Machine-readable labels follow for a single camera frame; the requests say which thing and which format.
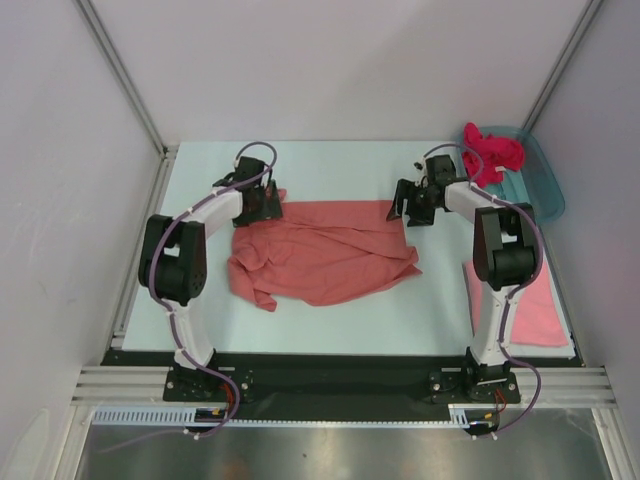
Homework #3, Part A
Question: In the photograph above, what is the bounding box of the left aluminium post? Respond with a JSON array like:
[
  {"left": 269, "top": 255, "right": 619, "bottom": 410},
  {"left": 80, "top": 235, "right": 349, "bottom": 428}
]
[{"left": 73, "top": 0, "right": 167, "bottom": 158}]

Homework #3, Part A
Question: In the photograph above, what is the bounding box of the salmon t shirt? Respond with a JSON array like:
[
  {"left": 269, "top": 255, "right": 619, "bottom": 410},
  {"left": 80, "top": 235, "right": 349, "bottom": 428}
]
[{"left": 227, "top": 189, "right": 422, "bottom": 312}]

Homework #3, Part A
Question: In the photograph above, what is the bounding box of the crimson t shirt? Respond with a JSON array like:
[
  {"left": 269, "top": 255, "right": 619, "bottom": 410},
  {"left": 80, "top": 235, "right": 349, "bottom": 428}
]
[{"left": 461, "top": 122, "right": 525, "bottom": 188}]

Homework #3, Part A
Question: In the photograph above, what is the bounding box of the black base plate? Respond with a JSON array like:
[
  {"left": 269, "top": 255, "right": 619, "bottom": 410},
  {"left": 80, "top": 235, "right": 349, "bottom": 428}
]
[{"left": 102, "top": 349, "right": 584, "bottom": 422}]

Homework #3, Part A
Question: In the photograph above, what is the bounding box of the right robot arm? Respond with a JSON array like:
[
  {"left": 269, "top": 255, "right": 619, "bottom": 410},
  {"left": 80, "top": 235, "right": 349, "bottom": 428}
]
[{"left": 387, "top": 155, "right": 544, "bottom": 404}]

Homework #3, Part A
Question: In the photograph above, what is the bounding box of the aluminium post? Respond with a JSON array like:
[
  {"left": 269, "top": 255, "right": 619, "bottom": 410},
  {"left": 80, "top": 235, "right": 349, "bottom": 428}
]
[
  {"left": 521, "top": 0, "right": 606, "bottom": 132},
  {"left": 73, "top": 0, "right": 167, "bottom": 158}
]

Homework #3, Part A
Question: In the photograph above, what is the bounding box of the white cable duct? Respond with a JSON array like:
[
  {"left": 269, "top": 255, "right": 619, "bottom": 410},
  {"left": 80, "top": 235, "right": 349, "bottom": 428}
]
[{"left": 92, "top": 404, "right": 497, "bottom": 431}]

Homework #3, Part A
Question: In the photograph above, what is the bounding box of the right aluminium post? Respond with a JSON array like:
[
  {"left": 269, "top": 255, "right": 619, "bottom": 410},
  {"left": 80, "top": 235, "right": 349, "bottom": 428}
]
[{"left": 521, "top": 0, "right": 606, "bottom": 132}]

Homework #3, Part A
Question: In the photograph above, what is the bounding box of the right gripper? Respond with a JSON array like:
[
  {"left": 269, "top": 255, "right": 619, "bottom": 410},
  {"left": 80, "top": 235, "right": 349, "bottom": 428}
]
[{"left": 386, "top": 178, "right": 439, "bottom": 227}]

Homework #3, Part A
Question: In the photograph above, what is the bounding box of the folded pink t shirt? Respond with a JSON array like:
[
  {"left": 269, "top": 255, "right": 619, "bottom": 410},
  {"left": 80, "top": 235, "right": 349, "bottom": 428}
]
[{"left": 463, "top": 260, "right": 569, "bottom": 347}]

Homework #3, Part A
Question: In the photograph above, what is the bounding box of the teal plastic bin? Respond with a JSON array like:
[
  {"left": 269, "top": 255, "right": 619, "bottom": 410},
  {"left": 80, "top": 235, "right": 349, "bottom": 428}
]
[{"left": 456, "top": 125, "right": 565, "bottom": 223}]

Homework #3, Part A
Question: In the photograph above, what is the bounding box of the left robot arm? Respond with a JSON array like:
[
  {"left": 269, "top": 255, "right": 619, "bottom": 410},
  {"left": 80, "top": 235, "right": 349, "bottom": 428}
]
[{"left": 138, "top": 153, "right": 282, "bottom": 402}]

